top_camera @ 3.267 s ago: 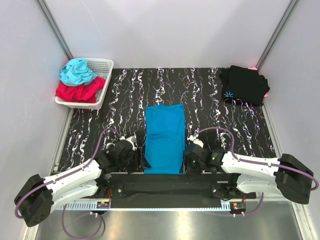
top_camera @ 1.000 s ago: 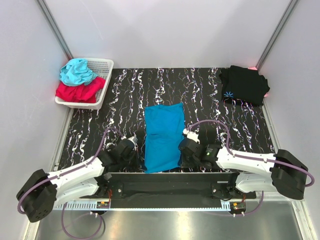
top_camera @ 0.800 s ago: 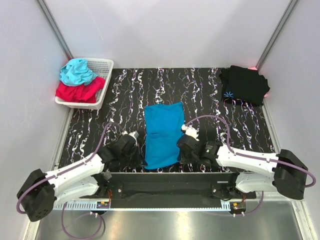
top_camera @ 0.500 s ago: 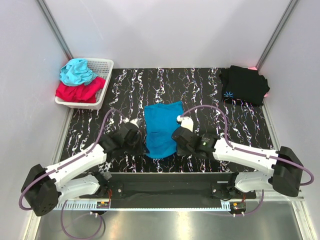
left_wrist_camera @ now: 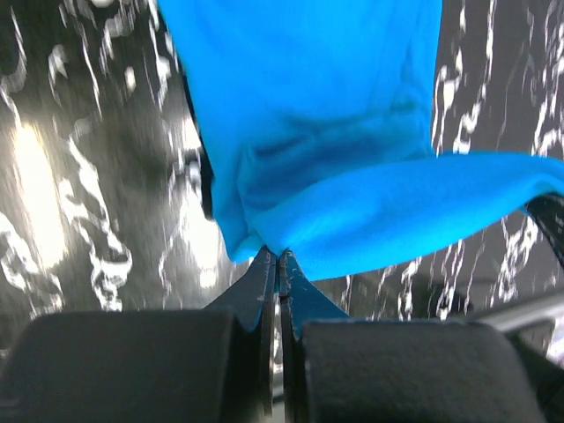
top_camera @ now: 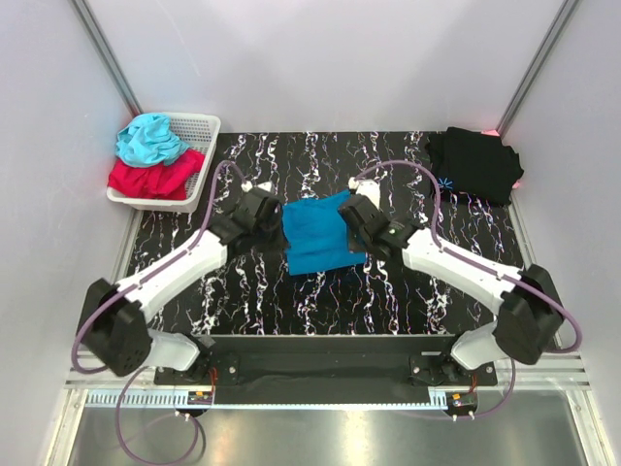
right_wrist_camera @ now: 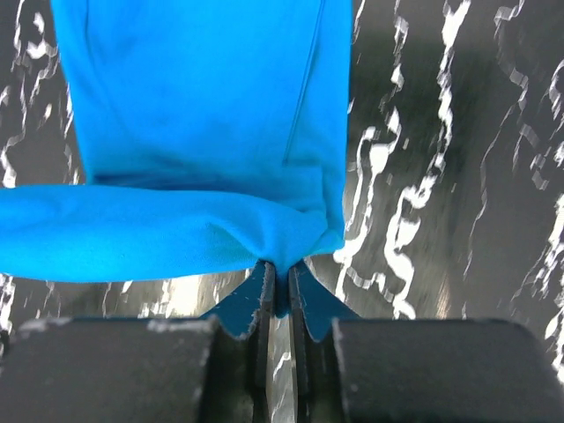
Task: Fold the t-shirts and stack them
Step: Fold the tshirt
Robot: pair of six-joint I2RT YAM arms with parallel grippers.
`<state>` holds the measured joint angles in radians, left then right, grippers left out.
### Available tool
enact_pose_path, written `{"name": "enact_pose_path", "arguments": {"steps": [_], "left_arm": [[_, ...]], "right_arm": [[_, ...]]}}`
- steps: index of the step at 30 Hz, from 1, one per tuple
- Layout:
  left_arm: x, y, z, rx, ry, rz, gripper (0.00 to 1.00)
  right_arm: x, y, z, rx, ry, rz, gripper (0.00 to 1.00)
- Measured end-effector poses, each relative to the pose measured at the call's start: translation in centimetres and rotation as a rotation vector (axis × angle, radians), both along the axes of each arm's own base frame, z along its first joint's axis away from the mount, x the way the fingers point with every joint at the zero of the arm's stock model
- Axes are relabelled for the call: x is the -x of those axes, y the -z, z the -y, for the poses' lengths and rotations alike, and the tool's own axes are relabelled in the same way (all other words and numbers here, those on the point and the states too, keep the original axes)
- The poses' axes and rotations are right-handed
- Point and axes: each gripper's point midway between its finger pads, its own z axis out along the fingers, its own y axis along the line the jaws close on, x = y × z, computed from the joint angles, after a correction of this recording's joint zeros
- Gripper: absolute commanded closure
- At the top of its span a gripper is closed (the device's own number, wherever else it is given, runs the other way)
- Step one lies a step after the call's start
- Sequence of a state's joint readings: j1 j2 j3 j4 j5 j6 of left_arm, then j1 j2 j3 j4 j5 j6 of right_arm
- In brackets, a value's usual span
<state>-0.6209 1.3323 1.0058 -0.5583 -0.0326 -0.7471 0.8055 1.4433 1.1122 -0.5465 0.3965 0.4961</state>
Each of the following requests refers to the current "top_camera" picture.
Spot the blue t-shirt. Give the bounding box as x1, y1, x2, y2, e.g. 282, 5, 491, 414
282, 190, 366, 276

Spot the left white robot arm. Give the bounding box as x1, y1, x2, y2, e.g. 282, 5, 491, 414
77, 182, 282, 384

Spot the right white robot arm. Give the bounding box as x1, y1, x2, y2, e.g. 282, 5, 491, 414
338, 194, 565, 386

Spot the red t-shirt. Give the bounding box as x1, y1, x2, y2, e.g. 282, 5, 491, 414
108, 149, 205, 201

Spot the white plastic basket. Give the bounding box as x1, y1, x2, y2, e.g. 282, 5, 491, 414
107, 113, 220, 214

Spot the black folded t-shirt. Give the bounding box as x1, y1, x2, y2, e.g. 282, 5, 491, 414
425, 127, 524, 206

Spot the light turquoise t-shirt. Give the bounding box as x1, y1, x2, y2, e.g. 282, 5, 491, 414
115, 113, 189, 168

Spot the pink folded cloth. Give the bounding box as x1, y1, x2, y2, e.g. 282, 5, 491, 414
481, 129, 521, 190

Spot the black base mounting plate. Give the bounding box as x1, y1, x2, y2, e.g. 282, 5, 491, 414
154, 335, 498, 409

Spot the left aluminium corner post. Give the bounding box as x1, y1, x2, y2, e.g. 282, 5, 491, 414
69, 0, 143, 117

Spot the aluminium corner post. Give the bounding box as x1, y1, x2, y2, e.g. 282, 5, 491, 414
496, 0, 581, 137
69, 0, 143, 117

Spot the aluminium frame rail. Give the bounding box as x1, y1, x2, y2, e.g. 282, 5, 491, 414
64, 352, 591, 390

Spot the right aluminium corner post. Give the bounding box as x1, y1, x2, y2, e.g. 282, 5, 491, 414
496, 0, 581, 137

